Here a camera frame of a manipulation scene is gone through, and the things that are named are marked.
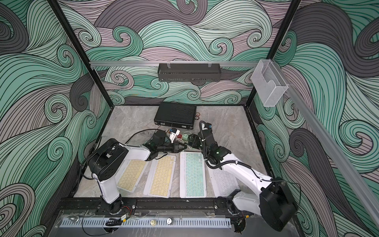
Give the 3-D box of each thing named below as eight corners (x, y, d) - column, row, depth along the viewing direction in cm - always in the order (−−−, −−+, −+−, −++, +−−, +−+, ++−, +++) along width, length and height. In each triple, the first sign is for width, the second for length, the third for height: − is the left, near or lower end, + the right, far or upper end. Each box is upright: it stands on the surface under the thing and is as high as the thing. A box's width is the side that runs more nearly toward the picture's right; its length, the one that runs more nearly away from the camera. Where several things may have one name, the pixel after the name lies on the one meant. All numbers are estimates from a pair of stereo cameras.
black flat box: (154, 125, 107) (153, 121, 103) (161, 105, 121) (161, 101, 117) (193, 129, 104) (193, 125, 101) (196, 108, 118) (196, 104, 115)
